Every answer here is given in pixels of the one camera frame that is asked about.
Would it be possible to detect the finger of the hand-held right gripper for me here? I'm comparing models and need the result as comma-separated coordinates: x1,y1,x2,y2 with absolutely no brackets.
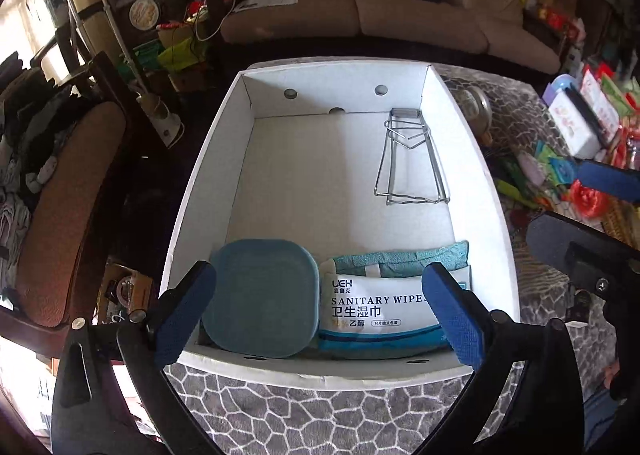
525,211,637,267
577,160,640,206

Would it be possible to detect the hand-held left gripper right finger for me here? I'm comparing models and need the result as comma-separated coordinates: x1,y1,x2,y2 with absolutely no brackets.
420,262,586,455

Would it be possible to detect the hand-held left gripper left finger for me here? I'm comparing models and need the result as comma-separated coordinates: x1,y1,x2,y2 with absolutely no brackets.
51,261,223,455

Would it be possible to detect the white cardboard box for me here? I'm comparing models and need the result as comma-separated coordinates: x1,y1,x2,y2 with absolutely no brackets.
159,62,522,392

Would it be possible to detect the blue snack packet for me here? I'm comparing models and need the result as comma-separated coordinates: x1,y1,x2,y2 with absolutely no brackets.
550,157,581,186

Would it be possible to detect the wicker basket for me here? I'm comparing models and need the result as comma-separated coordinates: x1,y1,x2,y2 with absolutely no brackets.
602,200,640,247

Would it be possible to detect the white tissue box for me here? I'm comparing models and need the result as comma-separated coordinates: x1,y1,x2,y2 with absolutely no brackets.
548,89,606,159

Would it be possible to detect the green snack packet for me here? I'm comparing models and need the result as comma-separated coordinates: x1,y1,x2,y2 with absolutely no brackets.
495,155,538,208

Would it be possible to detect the black remote control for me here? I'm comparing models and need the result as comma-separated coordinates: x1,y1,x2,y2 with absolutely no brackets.
565,86,611,136

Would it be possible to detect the teal cloth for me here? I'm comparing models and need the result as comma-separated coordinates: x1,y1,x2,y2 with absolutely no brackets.
332,240,471,281

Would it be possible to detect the blue square plastic plate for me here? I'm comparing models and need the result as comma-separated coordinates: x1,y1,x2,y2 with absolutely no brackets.
201,238,321,360

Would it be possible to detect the white sanitary wipes pack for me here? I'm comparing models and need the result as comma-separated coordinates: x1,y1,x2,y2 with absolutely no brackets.
317,257,473,353

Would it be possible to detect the person's blue jeans leg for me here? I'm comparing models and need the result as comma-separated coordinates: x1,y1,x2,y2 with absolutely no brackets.
582,387,627,455

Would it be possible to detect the jar with grey lid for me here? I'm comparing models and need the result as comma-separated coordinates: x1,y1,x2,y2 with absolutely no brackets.
452,86,493,136

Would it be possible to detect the wooden chair with brown cushion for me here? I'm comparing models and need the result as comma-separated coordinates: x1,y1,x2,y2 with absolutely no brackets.
0,52,132,331

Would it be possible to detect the pile of red gift packages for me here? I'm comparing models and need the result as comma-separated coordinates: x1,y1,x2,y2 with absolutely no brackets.
522,0,640,86

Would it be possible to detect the white garment steamer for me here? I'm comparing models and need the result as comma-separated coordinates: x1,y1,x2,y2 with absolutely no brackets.
52,0,183,148

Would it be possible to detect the pile of clothes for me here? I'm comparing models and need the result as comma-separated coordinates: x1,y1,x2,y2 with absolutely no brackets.
0,52,66,286

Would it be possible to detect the beige sofa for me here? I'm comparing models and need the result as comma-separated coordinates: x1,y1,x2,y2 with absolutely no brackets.
220,0,563,76

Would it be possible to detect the green bag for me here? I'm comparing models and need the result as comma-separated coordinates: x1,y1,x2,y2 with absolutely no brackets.
157,37,208,73

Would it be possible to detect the round tin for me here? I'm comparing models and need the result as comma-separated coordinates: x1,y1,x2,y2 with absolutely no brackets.
129,0,162,30

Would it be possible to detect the white paper sheet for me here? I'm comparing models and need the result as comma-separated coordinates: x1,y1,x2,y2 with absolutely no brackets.
235,0,299,13

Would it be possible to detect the metal wire rack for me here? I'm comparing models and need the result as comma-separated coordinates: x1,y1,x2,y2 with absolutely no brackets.
373,107,451,206

